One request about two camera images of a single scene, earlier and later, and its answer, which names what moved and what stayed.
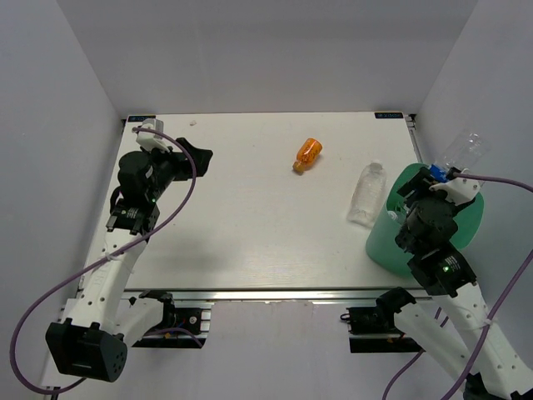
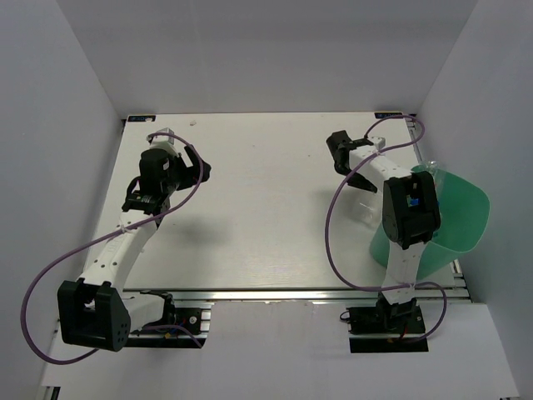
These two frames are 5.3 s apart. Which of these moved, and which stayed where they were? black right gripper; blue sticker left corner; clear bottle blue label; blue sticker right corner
Moved: black right gripper; clear bottle blue label
Stayed: blue sticker left corner; blue sticker right corner
